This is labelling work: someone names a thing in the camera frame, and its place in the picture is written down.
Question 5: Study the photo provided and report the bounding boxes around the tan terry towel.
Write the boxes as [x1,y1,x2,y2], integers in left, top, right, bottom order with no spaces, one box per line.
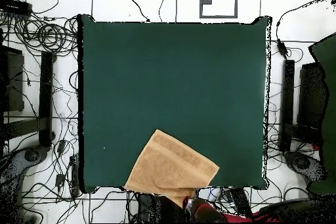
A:
[123,129,221,208]

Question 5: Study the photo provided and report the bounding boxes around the black power strip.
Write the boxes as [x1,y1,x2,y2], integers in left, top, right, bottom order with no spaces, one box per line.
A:
[222,187,254,219]
[69,155,81,197]
[0,0,33,16]

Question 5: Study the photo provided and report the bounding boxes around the dark grey stand base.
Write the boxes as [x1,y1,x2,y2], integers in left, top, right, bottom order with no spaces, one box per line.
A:
[0,145,49,190]
[284,150,327,183]

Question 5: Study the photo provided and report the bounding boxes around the black power adapter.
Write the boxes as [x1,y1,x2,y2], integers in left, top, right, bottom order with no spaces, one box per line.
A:
[54,173,66,189]
[56,139,67,155]
[276,38,289,59]

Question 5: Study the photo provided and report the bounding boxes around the dark green table cloth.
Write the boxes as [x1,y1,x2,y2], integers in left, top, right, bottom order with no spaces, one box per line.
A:
[77,14,272,194]

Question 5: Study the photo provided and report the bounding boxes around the black box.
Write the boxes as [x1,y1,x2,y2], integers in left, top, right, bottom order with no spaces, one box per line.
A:
[297,62,329,130]
[0,45,25,112]

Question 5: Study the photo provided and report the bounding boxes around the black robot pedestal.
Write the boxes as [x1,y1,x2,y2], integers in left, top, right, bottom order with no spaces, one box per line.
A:
[137,192,190,223]

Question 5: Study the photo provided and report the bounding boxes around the black stand leg frame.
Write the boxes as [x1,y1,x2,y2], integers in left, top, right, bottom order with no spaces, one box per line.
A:
[0,51,56,148]
[278,59,324,152]

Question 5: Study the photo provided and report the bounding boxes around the black cable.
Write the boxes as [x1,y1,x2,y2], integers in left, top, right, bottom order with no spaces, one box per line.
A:
[121,0,151,23]

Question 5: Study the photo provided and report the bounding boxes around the coiled black cables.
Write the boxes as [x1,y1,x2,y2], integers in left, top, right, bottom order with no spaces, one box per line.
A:
[12,14,79,54]

